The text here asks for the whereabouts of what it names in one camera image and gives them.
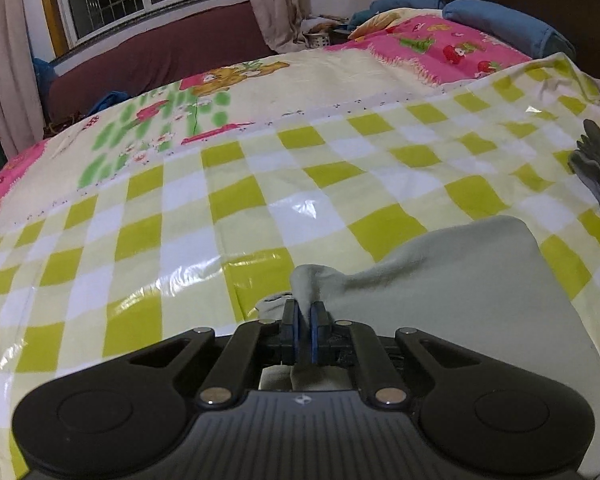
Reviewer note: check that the beige curtain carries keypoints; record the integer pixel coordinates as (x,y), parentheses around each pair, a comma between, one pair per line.
(275,5)
(7,70)

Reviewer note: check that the small blue pillow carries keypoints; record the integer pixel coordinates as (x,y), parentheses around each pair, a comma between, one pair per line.
(405,4)

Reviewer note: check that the blue cloth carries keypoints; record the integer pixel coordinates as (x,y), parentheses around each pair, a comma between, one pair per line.
(109,102)
(44,80)

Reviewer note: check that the green white checked plastic sheet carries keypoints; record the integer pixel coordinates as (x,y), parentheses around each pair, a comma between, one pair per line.
(180,210)

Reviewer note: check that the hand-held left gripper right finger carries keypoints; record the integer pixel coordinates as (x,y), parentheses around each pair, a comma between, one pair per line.
(321,330)

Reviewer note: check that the maroon sofa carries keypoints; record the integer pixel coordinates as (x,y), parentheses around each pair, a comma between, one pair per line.
(155,60)

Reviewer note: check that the white basket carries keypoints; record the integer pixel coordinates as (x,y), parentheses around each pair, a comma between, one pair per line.
(316,39)

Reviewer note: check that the pink cartoon printed blanket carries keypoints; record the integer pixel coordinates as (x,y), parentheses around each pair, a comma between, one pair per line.
(330,75)

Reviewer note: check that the grey-green pants with dark waistband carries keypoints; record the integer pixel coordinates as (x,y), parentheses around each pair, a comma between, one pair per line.
(455,280)

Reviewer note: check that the large blue pillow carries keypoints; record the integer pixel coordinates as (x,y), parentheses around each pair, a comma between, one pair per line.
(510,22)

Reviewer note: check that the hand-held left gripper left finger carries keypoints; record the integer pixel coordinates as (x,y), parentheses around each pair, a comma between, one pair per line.
(290,322)

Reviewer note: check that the yellow printed pillow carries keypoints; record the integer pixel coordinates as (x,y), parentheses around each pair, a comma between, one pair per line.
(380,22)

